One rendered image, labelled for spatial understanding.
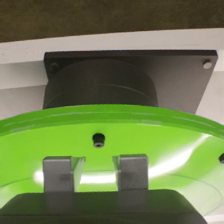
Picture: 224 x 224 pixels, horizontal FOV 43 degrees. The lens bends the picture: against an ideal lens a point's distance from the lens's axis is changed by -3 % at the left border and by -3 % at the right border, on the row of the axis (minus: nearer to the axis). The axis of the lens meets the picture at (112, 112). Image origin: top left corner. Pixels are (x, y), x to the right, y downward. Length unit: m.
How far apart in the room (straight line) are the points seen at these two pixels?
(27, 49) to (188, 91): 0.21
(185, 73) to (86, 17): 1.13
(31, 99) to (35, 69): 0.06
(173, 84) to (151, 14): 1.11
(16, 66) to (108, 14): 1.11
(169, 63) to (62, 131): 0.19
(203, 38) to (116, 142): 0.22
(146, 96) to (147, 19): 1.17
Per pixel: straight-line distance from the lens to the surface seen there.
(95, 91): 0.30
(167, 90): 0.38
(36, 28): 1.53
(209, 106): 0.45
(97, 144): 0.18
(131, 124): 0.18
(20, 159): 0.21
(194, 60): 0.35
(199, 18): 1.54
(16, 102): 0.42
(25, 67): 0.36
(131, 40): 0.36
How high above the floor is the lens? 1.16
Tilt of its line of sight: 34 degrees down
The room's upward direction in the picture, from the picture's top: 178 degrees clockwise
